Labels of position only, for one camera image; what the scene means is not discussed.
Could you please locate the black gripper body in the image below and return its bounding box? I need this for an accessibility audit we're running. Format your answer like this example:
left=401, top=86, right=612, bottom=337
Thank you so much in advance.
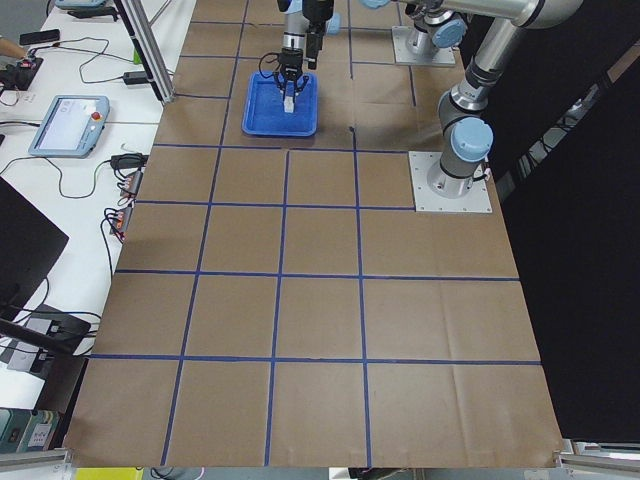
left=306, top=22, right=323, bottom=63
left=273, top=48, right=306, bottom=93

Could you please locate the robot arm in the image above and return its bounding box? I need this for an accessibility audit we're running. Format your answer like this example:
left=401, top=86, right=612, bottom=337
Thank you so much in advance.
left=410, top=0, right=582, bottom=199
left=263, top=1, right=467, bottom=113

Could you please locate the blue plastic tray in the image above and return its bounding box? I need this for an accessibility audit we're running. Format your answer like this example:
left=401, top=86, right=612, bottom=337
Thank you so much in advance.
left=242, top=71, right=318, bottom=137

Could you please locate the person hand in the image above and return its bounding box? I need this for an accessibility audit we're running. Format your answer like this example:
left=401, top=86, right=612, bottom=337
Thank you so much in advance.
left=0, top=36, right=28, bottom=60

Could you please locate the black power adapter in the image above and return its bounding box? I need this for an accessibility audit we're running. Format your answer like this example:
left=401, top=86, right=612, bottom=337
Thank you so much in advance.
left=122, top=71, right=149, bottom=85

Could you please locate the teach pendant tablet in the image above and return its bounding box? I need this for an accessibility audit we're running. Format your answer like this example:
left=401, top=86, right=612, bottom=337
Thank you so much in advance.
left=28, top=95, right=110, bottom=158

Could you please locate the brown paper table cover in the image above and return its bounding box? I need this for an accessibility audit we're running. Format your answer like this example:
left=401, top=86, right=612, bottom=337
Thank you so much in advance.
left=65, top=1, right=561, bottom=468

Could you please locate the black smartphone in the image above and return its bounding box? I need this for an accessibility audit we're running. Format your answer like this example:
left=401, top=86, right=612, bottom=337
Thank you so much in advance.
left=19, top=29, right=61, bottom=46

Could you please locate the black laptop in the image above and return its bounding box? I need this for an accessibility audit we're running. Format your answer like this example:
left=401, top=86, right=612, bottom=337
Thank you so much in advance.
left=0, top=180, right=69, bottom=320

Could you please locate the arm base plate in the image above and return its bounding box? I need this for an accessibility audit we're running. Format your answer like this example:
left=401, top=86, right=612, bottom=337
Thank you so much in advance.
left=408, top=151, right=493, bottom=214
left=391, top=26, right=456, bottom=68

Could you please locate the aluminium frame post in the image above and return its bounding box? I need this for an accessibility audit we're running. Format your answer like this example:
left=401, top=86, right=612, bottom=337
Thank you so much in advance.
left=114, top=0, right=175, bottom=105

